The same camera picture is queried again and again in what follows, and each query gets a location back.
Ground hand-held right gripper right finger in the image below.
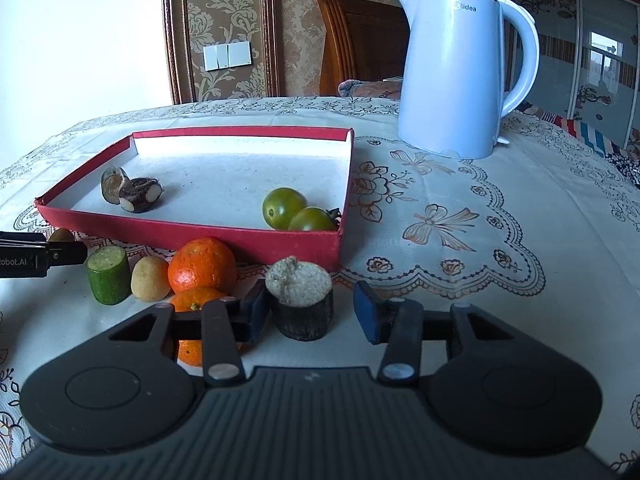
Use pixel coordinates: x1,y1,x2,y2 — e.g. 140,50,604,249
353,282,518,387

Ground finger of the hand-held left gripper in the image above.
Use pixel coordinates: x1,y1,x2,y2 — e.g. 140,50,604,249
47,241,89,267

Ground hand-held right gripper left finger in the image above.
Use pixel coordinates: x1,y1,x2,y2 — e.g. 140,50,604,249
107,282,273,387

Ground thick dark sugarcane piece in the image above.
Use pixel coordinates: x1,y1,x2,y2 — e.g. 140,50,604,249
265,256,335,342

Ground green cucumber piece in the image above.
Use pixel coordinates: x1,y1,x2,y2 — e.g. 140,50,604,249
87,246,132,306

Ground orange mandarin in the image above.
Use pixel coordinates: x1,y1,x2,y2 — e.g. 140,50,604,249
169,286,243,367
167,237,237,295

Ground yellow-brown oval fruit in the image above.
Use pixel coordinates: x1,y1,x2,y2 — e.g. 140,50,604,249
131,255,171,303

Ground dark taro pieces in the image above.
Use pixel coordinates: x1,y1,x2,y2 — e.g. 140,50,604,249
118,177,164,214

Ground green tomato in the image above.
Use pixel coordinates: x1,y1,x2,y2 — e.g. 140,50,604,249
262,187,308,231
288,206,343,232

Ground red cardboard box tray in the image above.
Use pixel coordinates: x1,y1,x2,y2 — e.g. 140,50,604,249
34,127,356,272

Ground white electric kettle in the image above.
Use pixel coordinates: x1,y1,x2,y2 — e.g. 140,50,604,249
397,0,541,160

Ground brown wooden chair back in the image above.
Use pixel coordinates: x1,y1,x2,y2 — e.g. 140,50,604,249
315,0,411,97

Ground colourful striped cloth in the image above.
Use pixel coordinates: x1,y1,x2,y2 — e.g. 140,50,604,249
520,102,631,161

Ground dark patterned cloth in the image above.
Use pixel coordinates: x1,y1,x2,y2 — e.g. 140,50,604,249
607,130,640,186

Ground floral sliding door wardrobe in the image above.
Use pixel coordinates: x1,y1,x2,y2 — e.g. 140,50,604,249
505,0,640,151

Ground brown wooden wall moulding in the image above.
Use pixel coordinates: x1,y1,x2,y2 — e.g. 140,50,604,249
160,0,281,106

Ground white wall light switch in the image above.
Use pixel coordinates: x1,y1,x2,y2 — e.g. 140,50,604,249
203,41,252,71

